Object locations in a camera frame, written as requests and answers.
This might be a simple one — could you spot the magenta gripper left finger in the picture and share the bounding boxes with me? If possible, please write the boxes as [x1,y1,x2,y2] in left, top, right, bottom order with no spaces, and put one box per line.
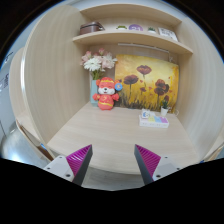
[44,145,93,186]

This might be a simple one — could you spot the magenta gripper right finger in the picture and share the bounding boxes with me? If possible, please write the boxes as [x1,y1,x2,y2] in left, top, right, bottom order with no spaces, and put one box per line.
[134,145,180,185]

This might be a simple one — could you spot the wooden chair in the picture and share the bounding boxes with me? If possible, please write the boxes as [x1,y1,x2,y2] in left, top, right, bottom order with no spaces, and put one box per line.
[16,111,54,162]

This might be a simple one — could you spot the white power strip colourful sockets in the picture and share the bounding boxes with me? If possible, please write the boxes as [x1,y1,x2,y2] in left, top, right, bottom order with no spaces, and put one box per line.
[139,116,169,128]

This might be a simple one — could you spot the small potted plant white pot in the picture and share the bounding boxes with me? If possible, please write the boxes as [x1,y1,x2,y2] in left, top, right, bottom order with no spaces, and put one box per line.
[161,100,170,117]

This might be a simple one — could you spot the yellow poppy flower painting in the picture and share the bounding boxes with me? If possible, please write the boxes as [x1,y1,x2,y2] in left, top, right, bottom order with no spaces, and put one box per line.
[115,54,179,111]

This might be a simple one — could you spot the light blue vase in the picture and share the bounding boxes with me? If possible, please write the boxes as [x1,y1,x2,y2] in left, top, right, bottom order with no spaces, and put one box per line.
[90,79,100,107]

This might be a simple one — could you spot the red plush mascot toy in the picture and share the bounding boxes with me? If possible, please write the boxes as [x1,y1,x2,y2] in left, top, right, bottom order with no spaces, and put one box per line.
[92,77,123,110]

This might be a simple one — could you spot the pink white flower bouquet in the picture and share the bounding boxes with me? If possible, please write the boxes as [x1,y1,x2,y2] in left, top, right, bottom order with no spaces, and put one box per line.
[81,48,117,80]

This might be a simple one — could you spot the white framed picture card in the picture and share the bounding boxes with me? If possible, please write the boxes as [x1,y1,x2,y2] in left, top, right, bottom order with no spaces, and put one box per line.
[158,27,178,41]

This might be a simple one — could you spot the small green plant on shelf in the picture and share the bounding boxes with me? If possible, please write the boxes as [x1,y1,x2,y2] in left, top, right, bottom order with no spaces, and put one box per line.
[148,27,156,33]

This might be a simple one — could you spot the purple round plate ornament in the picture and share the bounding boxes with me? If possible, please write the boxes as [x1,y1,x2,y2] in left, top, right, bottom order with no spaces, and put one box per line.
[128,24,143,31]

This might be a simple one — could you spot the green small dish ornament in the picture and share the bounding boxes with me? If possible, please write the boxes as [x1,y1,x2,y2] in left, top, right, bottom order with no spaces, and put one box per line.
[116,25,127,30]

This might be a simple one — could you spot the wooden wall shelf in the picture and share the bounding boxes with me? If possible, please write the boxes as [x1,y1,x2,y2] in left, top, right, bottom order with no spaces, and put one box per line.
[73,30,193,54]

